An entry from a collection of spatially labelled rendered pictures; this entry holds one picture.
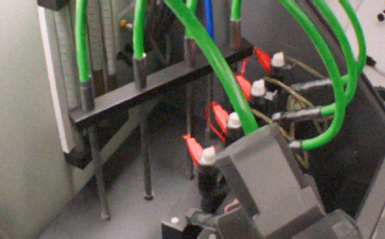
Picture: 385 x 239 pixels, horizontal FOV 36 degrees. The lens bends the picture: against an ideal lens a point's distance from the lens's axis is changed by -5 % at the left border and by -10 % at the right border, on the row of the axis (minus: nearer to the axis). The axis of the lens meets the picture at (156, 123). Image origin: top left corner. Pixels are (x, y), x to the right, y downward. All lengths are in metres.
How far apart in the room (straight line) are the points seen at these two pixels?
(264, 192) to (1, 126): 0.55
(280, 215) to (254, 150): 0.05
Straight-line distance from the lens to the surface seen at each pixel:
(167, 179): 1.21
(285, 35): 1.09
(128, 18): 1.13
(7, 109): 0.93
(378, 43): 1.35
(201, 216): 0.78
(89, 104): 0.94
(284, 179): 0.47
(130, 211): 1.16
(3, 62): 0.89
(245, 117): 0.59
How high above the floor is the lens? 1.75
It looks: 45 degrees down
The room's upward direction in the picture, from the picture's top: 3 degrees counter-clockwise
